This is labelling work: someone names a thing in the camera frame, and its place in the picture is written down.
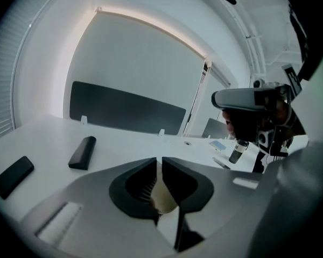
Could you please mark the short dark divider panel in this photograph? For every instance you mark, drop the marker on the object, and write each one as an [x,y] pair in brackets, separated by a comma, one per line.
[215,128]

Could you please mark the grey boxy gripper-mounted camera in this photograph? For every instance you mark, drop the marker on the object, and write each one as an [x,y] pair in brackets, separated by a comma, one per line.
[266,137]

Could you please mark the black flat rounded case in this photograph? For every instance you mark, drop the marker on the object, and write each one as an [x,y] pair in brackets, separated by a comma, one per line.
[14,177]

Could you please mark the black rectangular strip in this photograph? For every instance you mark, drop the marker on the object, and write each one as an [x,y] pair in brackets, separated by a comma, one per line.
[221,163]

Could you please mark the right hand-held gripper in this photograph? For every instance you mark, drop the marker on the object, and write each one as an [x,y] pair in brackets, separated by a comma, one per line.
[239,98]

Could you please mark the narrow grey roller blind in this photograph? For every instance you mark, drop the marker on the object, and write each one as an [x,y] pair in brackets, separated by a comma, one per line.
[218,101]

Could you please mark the black oblong hard case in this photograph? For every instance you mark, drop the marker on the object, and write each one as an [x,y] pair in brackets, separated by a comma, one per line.
[82,152]

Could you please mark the person's dark clothed torso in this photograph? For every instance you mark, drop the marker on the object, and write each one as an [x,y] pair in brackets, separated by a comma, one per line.
[312,23]

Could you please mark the blue notebook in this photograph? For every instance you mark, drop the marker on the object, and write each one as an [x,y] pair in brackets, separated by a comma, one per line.
[217,145]

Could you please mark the person's right hand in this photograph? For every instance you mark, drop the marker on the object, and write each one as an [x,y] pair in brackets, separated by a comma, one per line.
[230,124]

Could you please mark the tan glasses case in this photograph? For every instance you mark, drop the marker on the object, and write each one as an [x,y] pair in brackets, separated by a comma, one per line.
[164,199]

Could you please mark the long dark divider panel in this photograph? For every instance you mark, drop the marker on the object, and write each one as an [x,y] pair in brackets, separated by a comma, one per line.
[123,109]

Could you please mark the white divider clip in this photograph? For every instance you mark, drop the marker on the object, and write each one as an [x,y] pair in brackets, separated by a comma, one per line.
[161,132]
[83,119]

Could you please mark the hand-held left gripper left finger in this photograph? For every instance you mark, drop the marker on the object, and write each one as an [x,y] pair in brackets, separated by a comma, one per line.
[129,192]

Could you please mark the small gripper-mounted camera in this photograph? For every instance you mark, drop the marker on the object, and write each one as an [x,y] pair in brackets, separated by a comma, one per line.
[258,83]

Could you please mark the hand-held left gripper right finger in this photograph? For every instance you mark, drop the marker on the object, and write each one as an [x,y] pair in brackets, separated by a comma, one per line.
[193,189]

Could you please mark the black and cream bottle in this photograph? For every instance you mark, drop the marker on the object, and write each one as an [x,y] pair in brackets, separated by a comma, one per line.
[238,152]

